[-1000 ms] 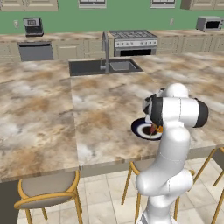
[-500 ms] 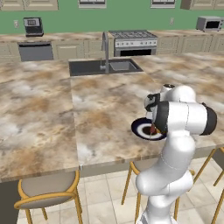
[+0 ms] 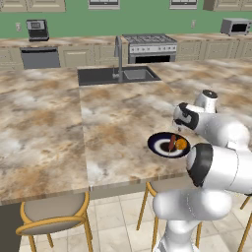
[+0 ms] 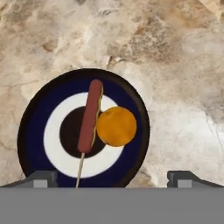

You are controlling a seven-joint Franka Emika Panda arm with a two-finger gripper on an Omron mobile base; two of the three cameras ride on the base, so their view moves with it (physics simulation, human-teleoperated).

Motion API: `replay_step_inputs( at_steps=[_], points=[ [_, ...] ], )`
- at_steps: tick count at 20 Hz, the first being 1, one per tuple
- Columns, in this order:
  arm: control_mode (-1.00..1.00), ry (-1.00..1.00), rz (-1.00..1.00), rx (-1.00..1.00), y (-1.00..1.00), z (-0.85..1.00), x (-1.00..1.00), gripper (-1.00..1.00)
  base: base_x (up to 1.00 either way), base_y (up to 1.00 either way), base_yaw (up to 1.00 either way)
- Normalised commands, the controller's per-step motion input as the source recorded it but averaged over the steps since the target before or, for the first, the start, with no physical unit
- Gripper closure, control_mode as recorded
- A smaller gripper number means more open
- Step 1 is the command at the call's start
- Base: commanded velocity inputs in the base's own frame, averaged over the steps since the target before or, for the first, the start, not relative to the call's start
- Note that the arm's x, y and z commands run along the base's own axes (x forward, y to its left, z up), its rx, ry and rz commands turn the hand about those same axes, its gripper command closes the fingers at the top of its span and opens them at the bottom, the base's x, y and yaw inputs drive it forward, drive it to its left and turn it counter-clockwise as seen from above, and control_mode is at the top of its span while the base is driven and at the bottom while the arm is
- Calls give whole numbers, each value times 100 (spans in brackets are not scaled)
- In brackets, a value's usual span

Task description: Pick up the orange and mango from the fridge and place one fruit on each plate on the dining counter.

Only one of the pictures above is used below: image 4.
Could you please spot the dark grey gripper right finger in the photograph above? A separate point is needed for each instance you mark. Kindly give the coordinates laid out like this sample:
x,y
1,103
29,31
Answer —
x,y
182,178

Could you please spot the orange fruit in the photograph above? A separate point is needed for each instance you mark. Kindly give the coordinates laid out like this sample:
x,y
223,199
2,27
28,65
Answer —
x,y
117,126

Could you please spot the blue white black round plate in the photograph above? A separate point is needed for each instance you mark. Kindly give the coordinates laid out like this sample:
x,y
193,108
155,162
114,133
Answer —
x,y
52,122

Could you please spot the brown corn dog on stick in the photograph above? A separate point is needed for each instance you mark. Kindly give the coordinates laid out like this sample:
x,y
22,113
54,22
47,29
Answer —
x,y
89,116

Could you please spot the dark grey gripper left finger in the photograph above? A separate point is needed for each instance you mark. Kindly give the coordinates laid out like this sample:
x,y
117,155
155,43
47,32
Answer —
x,y
40,178

